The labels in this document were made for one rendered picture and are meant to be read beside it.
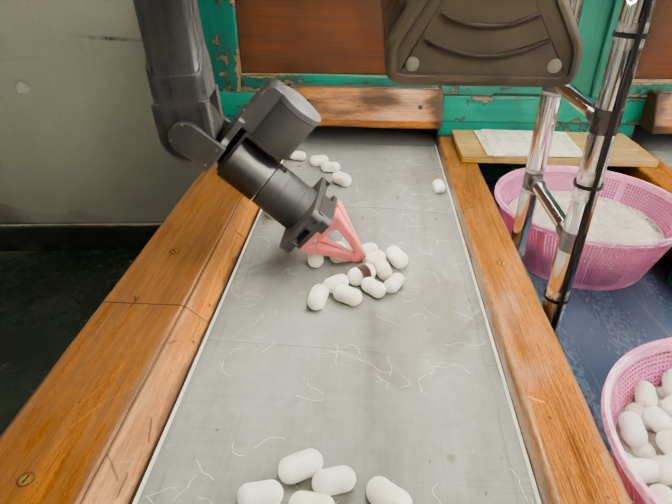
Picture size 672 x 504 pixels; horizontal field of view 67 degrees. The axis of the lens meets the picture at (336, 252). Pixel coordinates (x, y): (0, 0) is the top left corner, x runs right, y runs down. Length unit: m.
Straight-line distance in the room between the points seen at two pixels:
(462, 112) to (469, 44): 0.83
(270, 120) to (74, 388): 0.31
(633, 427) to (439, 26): 0.39
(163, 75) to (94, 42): 1.46
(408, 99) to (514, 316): 0.55
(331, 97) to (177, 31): 0.50
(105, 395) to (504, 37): 0.40
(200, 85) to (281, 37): 0.51
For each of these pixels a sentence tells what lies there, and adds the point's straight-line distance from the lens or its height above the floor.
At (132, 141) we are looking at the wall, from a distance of 2.06.
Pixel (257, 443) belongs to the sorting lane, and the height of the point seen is 0.74.
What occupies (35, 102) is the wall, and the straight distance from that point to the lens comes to 2.15.
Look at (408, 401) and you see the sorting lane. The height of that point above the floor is 0.74.
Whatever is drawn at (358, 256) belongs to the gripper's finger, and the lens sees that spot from 0.63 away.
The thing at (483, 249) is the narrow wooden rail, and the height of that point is 0.76.
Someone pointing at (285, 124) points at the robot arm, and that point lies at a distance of 0.55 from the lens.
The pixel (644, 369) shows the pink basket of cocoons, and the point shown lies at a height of 0.75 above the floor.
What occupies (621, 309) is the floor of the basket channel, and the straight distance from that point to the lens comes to 0.78.
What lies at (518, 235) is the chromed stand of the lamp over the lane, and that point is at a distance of 0.71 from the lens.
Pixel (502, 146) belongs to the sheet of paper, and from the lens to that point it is 0.98.
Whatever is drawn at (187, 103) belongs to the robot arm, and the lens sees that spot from 0.55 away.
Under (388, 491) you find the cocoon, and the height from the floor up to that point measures 0.76.
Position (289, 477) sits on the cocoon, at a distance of 0.41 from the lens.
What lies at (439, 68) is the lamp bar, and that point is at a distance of 0.23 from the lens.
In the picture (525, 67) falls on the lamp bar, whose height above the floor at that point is 1.05.
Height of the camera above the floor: 1.09
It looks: 31 degrees down
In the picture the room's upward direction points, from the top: straight up
